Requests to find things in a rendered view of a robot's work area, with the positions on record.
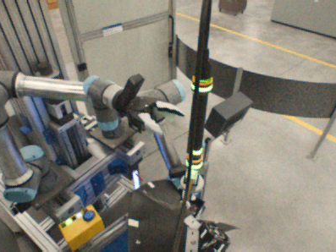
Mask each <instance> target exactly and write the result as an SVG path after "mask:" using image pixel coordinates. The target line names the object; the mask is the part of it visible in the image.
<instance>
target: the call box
mask: <svg viewBox="0 0 336 252"><path fill-rule="evenodd" d="M86 208H87V209H88V211H92V212H93V213H94V217H92V219H90V220H86V219H85V218H84V214H85V212H84V211H83V210H84V209H83V210H81V211H80V212H78V213H80V214H81V215H82V216H80V217H79V218H78V217H77V216H76V214H78V213H76V214H74V215H73V216H75V217H76V218H77V219H76V220H75V221H72V217H73V216H72V217H70V218H68V220H69V219H70V221H71V223H70V224H68V223H67V222H66V221H67V220H65V221H64V222H65V224H66V227H64V228H62V226H61V224H63V222H62V223H61V224H59V225H58V227H59V230H60V231H61V233H62V235H63V237H64V238H65V239H66V242H67V243H68V246H69V247H70V249H72V251H74V250H75V249H77V248H79V247H80V246H81V245H83V244H84V243H85V242H86V241H89V239H91V238H93V237H94V236H95V235H97V234H98V233H99V232H101V231H102V230H103V229H105V227H104V225H103V221H102V219H101V217H100V216H99V215H98V213H97V212H96V211H95V209H94V207H93V206H92V205H89V206H87V207H86Z"/></svg>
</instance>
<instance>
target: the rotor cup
mask: <svg viewBox="0 0 336 252"><path fill-rule="evenodd" d="M197 230H198V231H199V240H198V249H197V252H212V248H214V249H215V250H216V251H217V252H218V249H220V248H221V246H222V245H223V244H224V246H223V248H222V249H221V250H220V251H219V252H225V251H226V250H227V249H228V248H229V246H230V245H231V241H230V239H229V236H227V234H225V232H223V230H221V228H220V227H218V226H217V225H215V224H213V223H212V222H209V221H208V220H204V222H202V223H201V225H200V226H199V227H198V228H197ZM205 230H207V231H206V233H205V234H204V235H203V237H201V235H202V234H203V232H204V231H205ZM214 230H217V231H218V233H219V234H217V233H216V232H214Z"/></svg>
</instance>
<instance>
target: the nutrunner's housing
mask: <svg viewBox="0 0 336 252"><path fill-rule="evenodd" d="M209 55H210V50H209V48H207V49H205V48H203V54H202V60H201V78H200V79H210V78H211V77H212V63H211V61H210V60H209Z"/></svg>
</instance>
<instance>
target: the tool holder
mask: <svg viewBox="0 0 336 252"><path fill-rule="evenodd" d="M187 171H188V169H187ZM187 171H186V173H185V175H184V176H183V177H182V178H181V181H180V185H181V187H182V190H185V186H186V176H187ZM191 179H193V184H192V186H191V190H190V193H191V194H196V193H198V192H200V191H201V190H202V189H203V187H204V180H203V179H202V177H201V176H200V175H197V171H195V175H193V176H192V175H191Z"/></svg>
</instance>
